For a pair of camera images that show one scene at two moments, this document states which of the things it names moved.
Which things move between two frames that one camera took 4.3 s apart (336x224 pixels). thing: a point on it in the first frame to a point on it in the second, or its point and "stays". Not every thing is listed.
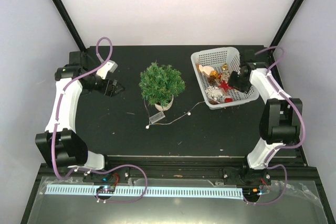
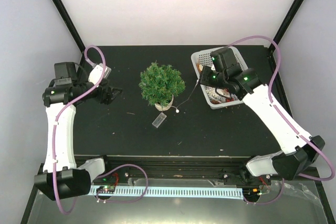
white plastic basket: x=213 y=67 stays
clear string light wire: x=188 y=113 to x=177 y=110
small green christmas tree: x=158 y=84 stays
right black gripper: x=231 y=81 to x=203 y=79
